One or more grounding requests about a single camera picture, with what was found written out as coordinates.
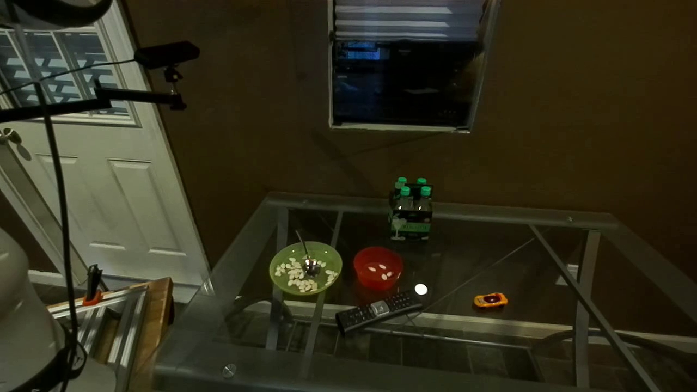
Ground white panel door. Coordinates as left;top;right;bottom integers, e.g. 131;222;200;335
0;0;213;290

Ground metal door latch lever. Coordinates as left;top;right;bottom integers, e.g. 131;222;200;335
0;128;33;162

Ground green capped bottle pack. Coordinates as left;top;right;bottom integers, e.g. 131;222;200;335
385;173;437;243

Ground metal spoon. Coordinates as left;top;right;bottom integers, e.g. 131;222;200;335
293;228;323;276

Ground pale pistachio nuts heap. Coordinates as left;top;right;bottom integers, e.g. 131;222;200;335
273;253;339;293
366;262;395;280

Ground green plate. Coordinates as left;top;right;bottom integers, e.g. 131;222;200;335
268;239;344;299

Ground red bowl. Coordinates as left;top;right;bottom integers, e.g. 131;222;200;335
354;243;407;293

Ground black remote control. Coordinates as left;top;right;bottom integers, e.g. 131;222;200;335
334;292;431;335

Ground white framed window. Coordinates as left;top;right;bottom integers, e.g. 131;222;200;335
326;0;504;137

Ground small orange black gadget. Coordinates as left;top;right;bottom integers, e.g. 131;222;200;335
470;290;510;311

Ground white window blinds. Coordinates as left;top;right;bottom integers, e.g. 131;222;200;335
334;0;488;43

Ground wooden cabinet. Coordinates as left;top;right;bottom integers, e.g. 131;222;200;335
46;276;177;392

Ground white trash bin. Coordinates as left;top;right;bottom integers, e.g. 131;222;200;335
556;262;581;287

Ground black orange clamp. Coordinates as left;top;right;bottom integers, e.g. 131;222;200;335
80;262;110;307

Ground glass table with metal frame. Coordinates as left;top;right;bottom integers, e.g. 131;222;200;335
150;191;697;392

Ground black camera on boom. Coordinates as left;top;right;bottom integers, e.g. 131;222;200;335
133;38;202;73

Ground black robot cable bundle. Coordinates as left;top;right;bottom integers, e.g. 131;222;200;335
35;80;91;392

